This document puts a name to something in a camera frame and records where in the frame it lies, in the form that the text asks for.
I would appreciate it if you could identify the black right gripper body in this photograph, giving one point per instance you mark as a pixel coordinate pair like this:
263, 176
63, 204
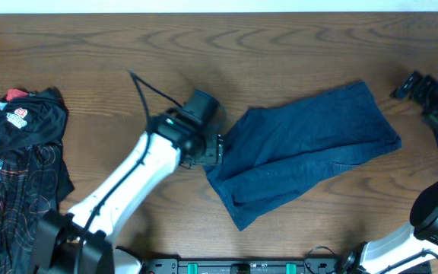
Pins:
429, 94

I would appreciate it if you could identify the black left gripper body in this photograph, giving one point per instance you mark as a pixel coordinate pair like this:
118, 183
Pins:
207, 151

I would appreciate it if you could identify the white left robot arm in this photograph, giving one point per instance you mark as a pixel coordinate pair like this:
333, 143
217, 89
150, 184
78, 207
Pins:
84, 239

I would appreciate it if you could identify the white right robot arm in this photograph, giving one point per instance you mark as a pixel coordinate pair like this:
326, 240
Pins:
416, 242

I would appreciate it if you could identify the black mounting rail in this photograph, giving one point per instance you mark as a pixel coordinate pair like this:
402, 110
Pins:
174, 266

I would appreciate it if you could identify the black patterned garment pile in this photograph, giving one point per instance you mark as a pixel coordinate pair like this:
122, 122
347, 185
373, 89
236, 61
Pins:
33, 176

